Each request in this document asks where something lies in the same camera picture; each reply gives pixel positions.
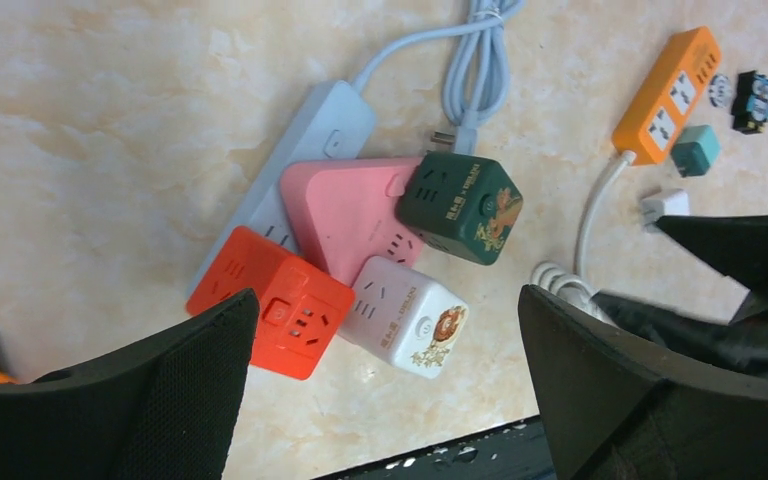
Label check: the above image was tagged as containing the white USB charger adapter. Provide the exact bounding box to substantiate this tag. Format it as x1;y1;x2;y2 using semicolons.
639;189;690;233

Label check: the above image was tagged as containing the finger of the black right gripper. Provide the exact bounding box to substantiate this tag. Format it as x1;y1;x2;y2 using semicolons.
593;291;768;379
656;215;768;294

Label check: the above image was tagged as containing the white cube socket tiger print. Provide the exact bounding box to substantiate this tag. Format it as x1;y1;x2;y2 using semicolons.
339;256;469;379

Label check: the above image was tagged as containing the red cube socket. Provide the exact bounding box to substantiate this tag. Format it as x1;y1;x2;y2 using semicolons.
186;226;355;380

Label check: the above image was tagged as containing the orange power strip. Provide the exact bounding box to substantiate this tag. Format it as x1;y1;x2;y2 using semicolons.
611;26;722;166

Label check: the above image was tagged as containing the dark green cube socket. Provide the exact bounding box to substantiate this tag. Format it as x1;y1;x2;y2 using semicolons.
395;152;524;266

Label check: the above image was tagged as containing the pink triangular power strip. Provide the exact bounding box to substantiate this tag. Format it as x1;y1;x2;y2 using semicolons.
279;157;424;286

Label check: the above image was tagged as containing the teal small cube adapter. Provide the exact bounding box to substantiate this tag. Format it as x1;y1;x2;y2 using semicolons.
670;125;721;178

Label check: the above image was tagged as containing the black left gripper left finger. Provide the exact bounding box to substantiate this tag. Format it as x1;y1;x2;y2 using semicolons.
0;289;259;479

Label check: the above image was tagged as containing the white coiled power cable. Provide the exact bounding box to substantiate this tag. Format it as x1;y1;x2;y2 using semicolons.
530;150;638;326

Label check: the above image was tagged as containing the light blue power strip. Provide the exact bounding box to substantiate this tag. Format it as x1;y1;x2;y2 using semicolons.
186;80;376;296

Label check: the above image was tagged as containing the blue owl figure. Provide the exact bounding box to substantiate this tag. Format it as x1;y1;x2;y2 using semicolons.
731;70;768;135

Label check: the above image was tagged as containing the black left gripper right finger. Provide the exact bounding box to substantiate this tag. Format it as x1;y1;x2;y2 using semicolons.
518;285;768;479

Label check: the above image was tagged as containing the small white round disc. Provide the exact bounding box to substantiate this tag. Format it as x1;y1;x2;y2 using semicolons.
708;73;733;108

